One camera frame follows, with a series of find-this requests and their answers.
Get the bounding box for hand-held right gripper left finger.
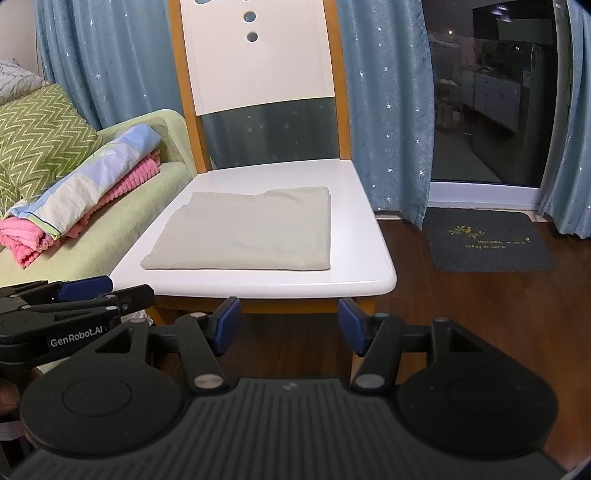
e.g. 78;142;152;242
95;296;243;396

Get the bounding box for folded pink and blue blankets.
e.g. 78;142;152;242
0;147;163;270

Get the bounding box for grey quilted cushion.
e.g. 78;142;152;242
0;58;47;107

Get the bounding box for blue star curtain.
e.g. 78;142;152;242
35;0;435;230
551;0;591;239

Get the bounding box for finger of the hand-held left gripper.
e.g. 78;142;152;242
0;275;115;309
0;284;156;326

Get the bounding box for white wooden chair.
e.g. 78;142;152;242
110;0;398;384

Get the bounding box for glass sliding door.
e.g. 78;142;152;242
421;0;570;209

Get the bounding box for dark grey doormat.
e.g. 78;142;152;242
422;207;557;273

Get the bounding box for pastel patchwork folded blanket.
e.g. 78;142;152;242
4;123;163;239

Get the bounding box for green covered sofa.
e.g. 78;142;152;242
0;108;195;303

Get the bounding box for green zigzag pillow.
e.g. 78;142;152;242
0;83;105;219

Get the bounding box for light beige garment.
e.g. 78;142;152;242
139;186;332;272

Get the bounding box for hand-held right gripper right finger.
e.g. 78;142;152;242
337;297;489;396

